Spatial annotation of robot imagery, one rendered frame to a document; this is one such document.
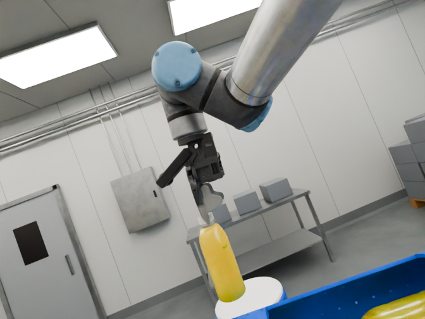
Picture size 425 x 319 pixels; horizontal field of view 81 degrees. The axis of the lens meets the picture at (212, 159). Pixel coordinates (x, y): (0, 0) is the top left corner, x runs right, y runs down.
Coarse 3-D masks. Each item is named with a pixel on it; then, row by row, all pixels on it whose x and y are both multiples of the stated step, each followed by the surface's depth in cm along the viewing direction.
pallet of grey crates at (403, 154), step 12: (408, 120) 359; (420, 120) 299; (408, 132) 319; (420, 132) 303; (396, 144) 358; (408, 144) 326; (420, 144) 309; (396, 156) 352; (408, 156) 333; (420, 156) 315; (408, 168) 340; (420, 168) 322; (408, 180) 348; (420, 180) 328; (408, 192) 356; (420, 192) 336; (420, 204) 349
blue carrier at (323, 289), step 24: (408, 264) 56; (336, 288) 57; (360, 288) 59; (384, 288) 59; (408, 288) 59; (264, 312) 51; (288, 312) 60; (312, 312) 61; (336, 312) 61; (360, 312) 60
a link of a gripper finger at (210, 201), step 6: (204, 186) 58; (204, 192) 58; (210, 192) 58; (204, 198) 58; (210, 198) 58; (216, 198) 58; (204, 204) 58; (210, 204) 58; (216, 204) 57; (204, 210) 57; (210, 210) 58; (204, 216) 58; (210, 222) 59
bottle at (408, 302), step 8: (408, 296) 53; (416, 296) 52; (424, 296) 51; (384, 304) 53; (392, 304) 52; (400, 304) 51; (408, 304) 51; (416, 304) 50; (424, 304) 50; (368, 312) 53; (376, 312) 52; (384, 312) 51; (392, 312) 51; (400, 312) 50; (408, 312) 50; (416, 312) 49; (424, 312) 49
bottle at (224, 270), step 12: (204, 228) 60; (216, 228) 59; (204, 240) 58; (216, 240) 58; (228, 240) 61; (204, 252) 59; (216, 252) 58; (228, 252) 59; (216, 264) 58; (228, 264) 58; (216, 276) 58; (228, 276) 57; (240, 276) 60; (216, 288) 59; (228, 288) 57; (240, 288) 58; (228, 300) 57
